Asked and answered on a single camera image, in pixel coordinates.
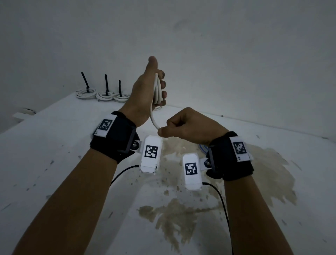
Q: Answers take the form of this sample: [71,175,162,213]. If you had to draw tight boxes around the person's left hand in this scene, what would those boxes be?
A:
[119,56,168,128]

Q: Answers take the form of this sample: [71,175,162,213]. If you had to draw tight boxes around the person's right hand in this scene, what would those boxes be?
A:
[157,107,229,147]

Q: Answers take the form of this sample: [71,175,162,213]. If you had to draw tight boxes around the long white cable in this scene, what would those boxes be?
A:
[149,73,162,130]

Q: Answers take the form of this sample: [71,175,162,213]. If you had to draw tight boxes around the person's left forearm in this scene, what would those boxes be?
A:
[12,148,117,255]

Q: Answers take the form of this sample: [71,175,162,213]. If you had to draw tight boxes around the person's right forearm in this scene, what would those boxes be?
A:
[223,174,293,255]

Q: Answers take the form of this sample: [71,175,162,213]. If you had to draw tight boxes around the white checkered marker tag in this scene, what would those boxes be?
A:
[94,115,117,138]
[230,136,254,162]

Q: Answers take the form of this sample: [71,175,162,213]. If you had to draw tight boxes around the white power adapter box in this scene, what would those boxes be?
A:
[13,108,36,119]

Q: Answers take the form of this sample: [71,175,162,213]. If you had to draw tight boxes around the black wrist strap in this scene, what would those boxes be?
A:
[206,131,254,182]
[90,111,141,163]

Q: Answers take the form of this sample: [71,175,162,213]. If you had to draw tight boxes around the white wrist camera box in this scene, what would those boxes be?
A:
[139,135,163,174]
[182,153,210,191]

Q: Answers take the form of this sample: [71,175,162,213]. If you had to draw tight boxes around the black camera cable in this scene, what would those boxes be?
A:
[202,182,234,255]
[110,165,140,186]

